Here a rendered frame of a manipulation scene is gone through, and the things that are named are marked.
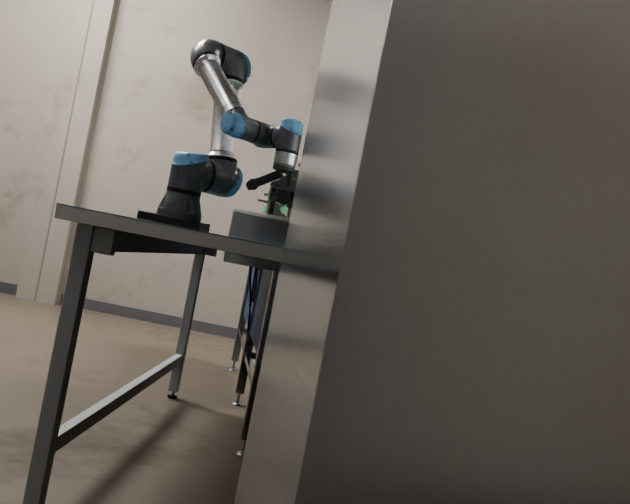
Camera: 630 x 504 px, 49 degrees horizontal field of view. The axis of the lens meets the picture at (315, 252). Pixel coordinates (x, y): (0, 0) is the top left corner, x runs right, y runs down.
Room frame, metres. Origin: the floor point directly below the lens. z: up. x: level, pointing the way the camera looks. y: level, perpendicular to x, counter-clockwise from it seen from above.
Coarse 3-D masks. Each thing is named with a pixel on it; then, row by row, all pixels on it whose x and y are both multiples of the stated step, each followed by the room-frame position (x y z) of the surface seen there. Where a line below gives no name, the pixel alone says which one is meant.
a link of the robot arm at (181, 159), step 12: (180, 156) 2.32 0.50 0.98; (192, 156) 2.31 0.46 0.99; (204, 156) 2.34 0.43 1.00; (180, 168) 2.31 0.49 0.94; (192, 168) 2.31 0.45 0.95; (204, 168) 2.35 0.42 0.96; (168, 180) 2.35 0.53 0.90; (180, 180) 2.31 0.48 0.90; (192, 180) 2.32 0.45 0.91; (204, 180) 2.36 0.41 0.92
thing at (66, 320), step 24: (96, 240) 1.62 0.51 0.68; (120, 240) 1.86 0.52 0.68; (144, 240) 2.09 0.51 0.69; (168, 240) 2.40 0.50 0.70; (72, 264) 1.62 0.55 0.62; (72, 288) 1.62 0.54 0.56; (192, 288) 3.09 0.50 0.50; (72, 312) 1.62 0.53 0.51; (192, 312) 3.09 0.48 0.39; (72, 336) 1.62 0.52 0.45; (72, 360) 1.65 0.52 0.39; (168, 360) 2.89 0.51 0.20; (48, 384) 1.62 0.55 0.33; (144, 384) 2.46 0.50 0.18; (48, 408) 1.62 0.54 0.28; (96, 408) 1.98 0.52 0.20; (48, 432) 1.62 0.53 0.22; (72, 432) 1.77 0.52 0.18; (48, 456) 1.62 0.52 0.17; (48, 480) 1.65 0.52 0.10
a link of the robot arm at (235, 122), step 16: (208, 48) 2.36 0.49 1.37; (192, 64) 2.37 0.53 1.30; (208, 64) 2.33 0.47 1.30; (208, 80) 2.30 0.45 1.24; (224, 80) 2.29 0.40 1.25; (224, 96) 2.24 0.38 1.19; (224, 112) 2.22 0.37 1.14; (240, 112) 2.21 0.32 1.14; (224, 128) 2.18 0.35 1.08; (240, 128) 2.18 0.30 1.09; (256, 128) 2.22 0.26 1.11
